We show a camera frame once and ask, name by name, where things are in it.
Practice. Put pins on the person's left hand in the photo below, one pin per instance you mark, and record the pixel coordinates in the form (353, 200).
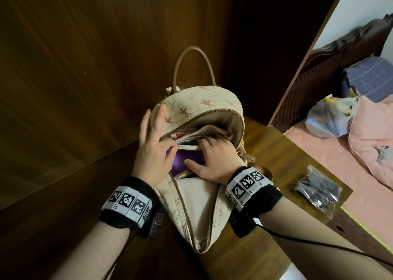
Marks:
(152, 160)

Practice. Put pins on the person's right hand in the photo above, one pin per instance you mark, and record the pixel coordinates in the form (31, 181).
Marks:
(221, 163)

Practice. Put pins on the small purple pad pack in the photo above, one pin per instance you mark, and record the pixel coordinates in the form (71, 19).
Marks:
(184, 163)

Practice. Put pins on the cream patterned backpack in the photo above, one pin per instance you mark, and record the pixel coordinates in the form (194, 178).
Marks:
(196, 203)

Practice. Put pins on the clear plastic bag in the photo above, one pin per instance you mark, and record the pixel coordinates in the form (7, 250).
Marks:
(319, 190)

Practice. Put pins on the person's left forearm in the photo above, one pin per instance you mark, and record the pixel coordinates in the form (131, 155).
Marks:
(92, 255)

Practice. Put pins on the person's right forearm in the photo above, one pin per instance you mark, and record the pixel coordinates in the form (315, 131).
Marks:
(307, 249)

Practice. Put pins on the right black marker wristband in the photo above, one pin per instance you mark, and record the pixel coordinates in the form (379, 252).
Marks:
(248, 190)

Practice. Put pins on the black marker wristband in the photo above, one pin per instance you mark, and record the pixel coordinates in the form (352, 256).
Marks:
(129, 201)
(248, 190)

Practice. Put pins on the left black marker wristband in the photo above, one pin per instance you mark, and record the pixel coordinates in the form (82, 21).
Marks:
(129, 201)

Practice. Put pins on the translucent plastic shopping bag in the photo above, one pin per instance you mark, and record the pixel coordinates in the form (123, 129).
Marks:
(328, 120)

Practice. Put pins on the pink bed sheet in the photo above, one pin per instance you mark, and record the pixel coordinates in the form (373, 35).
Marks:
(337, 166)

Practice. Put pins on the dark wooden shelf cabinet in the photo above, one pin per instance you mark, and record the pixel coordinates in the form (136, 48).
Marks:
(270, 43)

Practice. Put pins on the dark carved bed headboard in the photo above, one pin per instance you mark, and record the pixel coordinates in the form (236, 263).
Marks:
(316, 74)

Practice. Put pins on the pink quilt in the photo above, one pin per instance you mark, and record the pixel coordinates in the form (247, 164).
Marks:
(371, 141)

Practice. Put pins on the blue checkered pillow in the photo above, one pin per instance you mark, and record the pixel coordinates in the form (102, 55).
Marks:
(371, 77)

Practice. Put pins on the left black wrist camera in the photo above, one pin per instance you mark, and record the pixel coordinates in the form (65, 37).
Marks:
(155, 223)

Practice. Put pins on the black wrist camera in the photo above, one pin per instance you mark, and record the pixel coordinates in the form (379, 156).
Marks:
(242, 226)
(155, 223)

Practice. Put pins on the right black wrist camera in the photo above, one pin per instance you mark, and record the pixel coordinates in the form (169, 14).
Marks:
(242, 226)

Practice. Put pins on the dark wooden bed rail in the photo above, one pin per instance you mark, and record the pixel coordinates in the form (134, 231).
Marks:
(359, 240)

